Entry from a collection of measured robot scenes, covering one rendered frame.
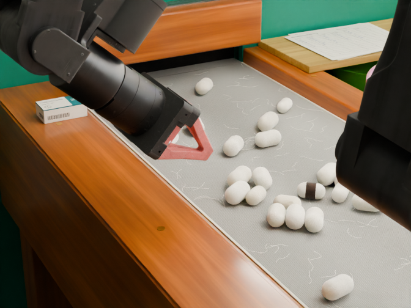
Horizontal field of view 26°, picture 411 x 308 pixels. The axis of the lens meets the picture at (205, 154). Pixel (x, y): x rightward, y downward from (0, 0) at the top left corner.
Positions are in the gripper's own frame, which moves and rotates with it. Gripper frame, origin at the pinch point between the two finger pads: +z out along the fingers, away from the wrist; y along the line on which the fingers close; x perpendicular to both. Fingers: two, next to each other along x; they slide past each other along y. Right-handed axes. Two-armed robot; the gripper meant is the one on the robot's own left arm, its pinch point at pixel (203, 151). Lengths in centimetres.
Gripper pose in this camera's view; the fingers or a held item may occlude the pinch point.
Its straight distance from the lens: 96.5
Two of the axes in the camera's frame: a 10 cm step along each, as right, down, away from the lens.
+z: 6.6, 4.5, 6.0
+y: -4.7, -3.8, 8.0
